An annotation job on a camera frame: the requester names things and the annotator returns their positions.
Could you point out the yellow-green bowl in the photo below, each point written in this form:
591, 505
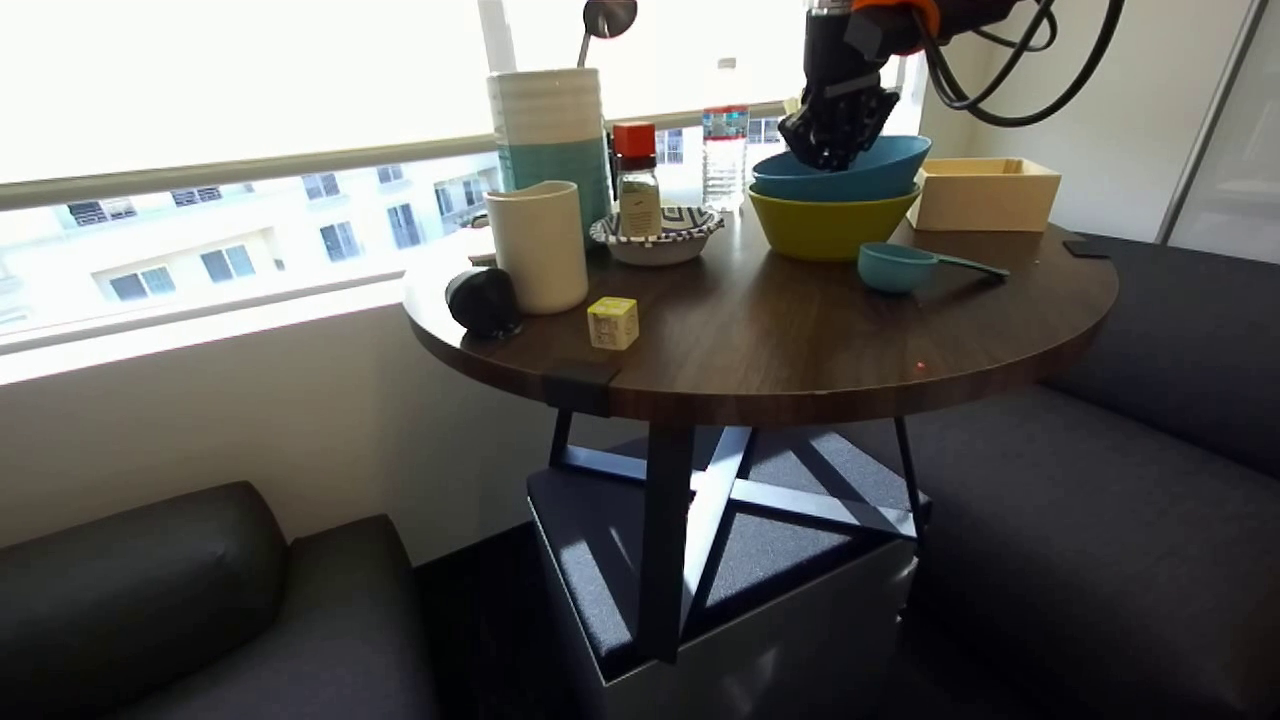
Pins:
824, 229

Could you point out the small cream jar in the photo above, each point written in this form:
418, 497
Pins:
637, 205

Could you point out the red cup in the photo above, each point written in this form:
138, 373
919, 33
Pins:
633, 146

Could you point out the metal spoon in canister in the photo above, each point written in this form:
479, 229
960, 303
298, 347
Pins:
606, 21

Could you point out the patterned dish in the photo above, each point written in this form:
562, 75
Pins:
682, 239

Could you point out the blue bowl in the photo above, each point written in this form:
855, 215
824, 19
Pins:
882, 170

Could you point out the light wooden box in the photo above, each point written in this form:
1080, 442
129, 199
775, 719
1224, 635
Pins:
984, 193

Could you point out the yellow cube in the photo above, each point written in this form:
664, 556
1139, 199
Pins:
615, 321

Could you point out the small black round object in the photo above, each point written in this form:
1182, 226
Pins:
480, 303

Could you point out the dark grey sofa right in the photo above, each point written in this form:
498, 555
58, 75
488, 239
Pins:
1114, 532

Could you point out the clear water bottle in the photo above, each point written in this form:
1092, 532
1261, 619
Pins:
724, 139

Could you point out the round dark wooden table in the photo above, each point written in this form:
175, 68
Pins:
761, 340

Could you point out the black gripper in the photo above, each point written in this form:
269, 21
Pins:
843, 105

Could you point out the cream ceramic cup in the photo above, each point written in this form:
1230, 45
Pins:
541, 247

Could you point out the white and teal canister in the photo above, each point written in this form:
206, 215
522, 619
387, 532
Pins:
548, 130

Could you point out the black leather armchair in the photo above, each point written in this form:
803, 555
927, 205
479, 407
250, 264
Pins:
206, 610

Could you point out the teal measuring scoop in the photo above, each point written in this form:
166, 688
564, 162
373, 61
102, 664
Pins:
896, 269

